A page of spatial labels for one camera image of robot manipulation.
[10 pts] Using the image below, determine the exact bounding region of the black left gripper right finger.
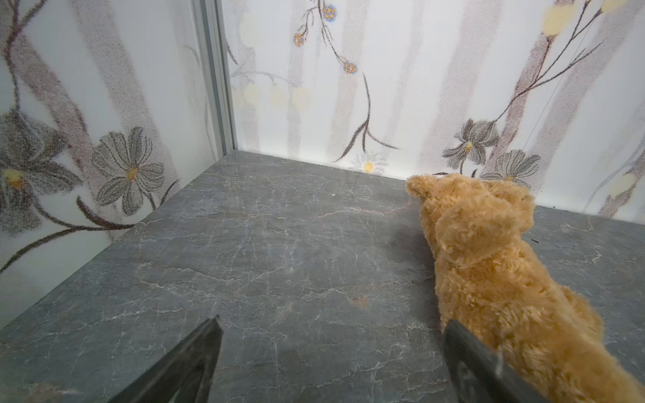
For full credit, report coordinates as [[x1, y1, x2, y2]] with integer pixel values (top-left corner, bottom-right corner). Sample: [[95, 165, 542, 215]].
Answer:
[[443, 320, 549, 403]]

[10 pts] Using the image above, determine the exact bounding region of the brown plush teddy bear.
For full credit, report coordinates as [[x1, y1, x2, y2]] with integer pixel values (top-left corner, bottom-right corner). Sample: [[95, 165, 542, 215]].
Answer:
[[406, 174, 644, 402]]

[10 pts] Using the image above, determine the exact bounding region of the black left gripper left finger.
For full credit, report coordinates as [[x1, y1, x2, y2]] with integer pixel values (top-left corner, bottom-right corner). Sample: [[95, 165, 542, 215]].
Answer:
[[110, 317, 223, 403]]

